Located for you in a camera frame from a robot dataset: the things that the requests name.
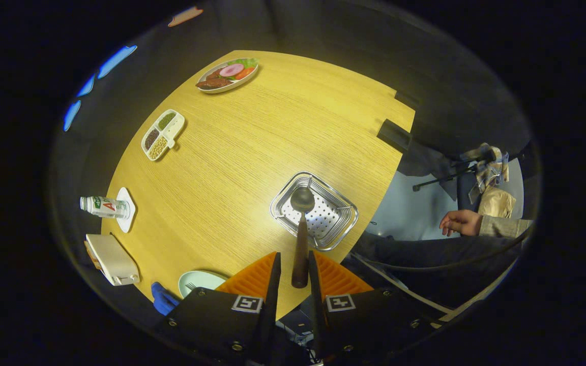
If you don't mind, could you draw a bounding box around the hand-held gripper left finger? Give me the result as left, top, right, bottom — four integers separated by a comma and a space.
153, 251, 282, 364

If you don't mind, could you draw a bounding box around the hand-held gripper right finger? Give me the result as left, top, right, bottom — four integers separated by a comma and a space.
307, 250, 446, 364

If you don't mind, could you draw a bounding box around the spoon with wooden handle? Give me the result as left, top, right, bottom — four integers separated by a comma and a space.
290, 187, 316, 289

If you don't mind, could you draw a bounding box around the pale green plate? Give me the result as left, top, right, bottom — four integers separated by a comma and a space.
178, 270, 228, 299

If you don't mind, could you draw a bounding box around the blue towel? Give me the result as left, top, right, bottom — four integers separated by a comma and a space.
151, 282, 180, 316

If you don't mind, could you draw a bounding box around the white square coaster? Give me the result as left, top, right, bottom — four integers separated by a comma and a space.
115, 187, 136, 233

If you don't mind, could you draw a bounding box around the white toaster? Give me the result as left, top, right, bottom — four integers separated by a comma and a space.
85, 233, 140, 286

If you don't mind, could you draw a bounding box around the black stand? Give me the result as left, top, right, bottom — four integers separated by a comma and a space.
413, 158, 492, 192

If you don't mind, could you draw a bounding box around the black table clamp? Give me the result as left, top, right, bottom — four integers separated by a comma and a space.
377, 119, 412, 153
394, 90, 420, 110

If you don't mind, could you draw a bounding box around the toast slice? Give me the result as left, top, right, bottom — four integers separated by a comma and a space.
83, 240, 102, 270

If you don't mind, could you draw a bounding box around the white drink bottle green cap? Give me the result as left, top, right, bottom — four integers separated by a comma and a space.
80, 196, 131, 220

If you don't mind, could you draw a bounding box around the white divided dish of grains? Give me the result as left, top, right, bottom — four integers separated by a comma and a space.
141, 109, 186, 162

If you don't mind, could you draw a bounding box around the brown paper bag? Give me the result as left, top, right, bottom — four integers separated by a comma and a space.
478, 187, 516, 219

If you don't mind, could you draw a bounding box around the plate of meat and vegetables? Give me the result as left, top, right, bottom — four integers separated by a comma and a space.
195, 57, 260, 94

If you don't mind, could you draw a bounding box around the metal wire basket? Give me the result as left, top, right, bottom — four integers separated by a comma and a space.
270, 171, 359, 252

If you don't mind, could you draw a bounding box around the grey cable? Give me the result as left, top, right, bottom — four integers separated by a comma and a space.
351, 252, 454, 314

